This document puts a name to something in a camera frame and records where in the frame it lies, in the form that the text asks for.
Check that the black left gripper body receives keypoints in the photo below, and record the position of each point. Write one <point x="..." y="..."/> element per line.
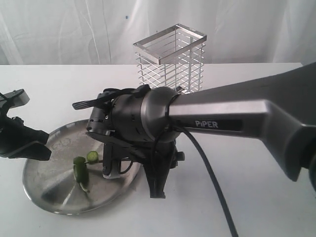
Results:
<point x="11" y="137"/>

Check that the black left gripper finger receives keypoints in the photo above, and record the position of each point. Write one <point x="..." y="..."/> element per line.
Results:
<point x="35" y="135"/>
<point x="34" y="150"/>

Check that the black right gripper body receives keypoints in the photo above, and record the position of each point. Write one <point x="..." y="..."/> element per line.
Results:
<point x="157" y="158"/>

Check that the green cucumber piece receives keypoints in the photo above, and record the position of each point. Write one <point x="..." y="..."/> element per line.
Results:
<point x="81" y="174"/>

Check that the green round fruit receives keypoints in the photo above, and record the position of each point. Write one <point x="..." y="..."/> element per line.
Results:
<point x="92" y="157"/>

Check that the black handled knife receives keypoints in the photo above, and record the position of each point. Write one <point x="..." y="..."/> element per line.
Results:
<point x="107" y="161"/>

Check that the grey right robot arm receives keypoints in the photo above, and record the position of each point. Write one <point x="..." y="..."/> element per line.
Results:
<point x="144" y="123"/>

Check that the round steel plate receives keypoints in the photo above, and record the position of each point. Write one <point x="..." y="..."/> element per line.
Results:
<point x="51" y="184"/>

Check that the white backdrop curtain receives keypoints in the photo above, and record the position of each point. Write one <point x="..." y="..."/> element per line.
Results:
<point x="35" y="32"/>

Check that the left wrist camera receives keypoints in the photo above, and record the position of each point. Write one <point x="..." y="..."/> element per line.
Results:
<point x="15" y="98"/>

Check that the wire metal utensil basket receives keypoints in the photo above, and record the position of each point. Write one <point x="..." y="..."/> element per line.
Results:
<point x="172" y="58"/>

